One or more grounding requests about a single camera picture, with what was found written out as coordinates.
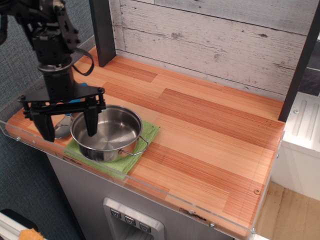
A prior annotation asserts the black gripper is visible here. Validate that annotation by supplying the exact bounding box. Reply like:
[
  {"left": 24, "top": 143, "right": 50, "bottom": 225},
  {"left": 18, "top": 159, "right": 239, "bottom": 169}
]
[{"left": 18, "top": 69, "right": 106, "bottom": 142}]

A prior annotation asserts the silver metal pot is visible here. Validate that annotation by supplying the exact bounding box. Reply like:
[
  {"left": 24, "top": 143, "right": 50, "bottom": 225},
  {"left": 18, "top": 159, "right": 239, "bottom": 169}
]
[{"left": 70, "top": 105, "right": 143, "bottom": 162}]

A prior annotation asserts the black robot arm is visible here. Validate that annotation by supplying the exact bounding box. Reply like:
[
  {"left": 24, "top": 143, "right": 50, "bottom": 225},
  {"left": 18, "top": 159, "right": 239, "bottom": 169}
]
[{"left": 0, "top": 0, "right": 106, "bottom": 142}]

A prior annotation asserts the green folded cloth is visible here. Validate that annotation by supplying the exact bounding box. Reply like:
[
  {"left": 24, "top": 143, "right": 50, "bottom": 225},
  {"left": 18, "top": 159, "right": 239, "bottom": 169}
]
[{"left": 63, "top": 120, "right": 160, "bottom": 180}]

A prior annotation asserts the silver dispenser button panel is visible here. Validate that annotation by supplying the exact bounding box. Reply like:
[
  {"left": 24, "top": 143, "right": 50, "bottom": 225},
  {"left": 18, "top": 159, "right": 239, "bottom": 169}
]
[{"left": 103, "top": 197, "right": 165, "bottom": 240}]

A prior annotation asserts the orange object at corner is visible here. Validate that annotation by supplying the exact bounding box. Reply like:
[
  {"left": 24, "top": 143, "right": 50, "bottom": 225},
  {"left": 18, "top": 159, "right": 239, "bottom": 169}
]
[{"left": 18, "top": 228, "right": 45, "bottom": 240}]

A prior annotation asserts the white toy sink unit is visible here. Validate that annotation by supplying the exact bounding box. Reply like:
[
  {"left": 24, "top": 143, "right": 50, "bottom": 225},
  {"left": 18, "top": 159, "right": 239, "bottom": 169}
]
[{"left": 271, "top": 92, "right": 320, "bottom": 200}]

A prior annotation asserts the blue handled metal spoon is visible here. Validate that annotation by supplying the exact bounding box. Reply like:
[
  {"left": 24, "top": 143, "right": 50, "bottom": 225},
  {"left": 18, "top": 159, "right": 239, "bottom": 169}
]
[{"left": 53, "top": 82, "right": 88, "bottom": 140}]

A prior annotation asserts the black braided cable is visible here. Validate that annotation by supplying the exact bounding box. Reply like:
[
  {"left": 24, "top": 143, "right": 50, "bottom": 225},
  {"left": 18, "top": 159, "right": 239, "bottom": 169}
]
[{"left": 72, "top": 47, "right": 95, "bottom": 77}]

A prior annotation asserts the clear acrylic guard rail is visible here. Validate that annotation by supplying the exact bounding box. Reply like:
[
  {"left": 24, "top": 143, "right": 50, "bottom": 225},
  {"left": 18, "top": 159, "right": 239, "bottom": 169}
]
[{"left": 0, "top": 56, "right": 285, "bottom": 240}]

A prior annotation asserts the dark grey right post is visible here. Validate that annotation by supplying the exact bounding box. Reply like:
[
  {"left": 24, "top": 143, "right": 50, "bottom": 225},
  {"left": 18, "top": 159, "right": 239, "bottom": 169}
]
[{"left": 278, "top": 1, "right": 320, "bottom": 122}]

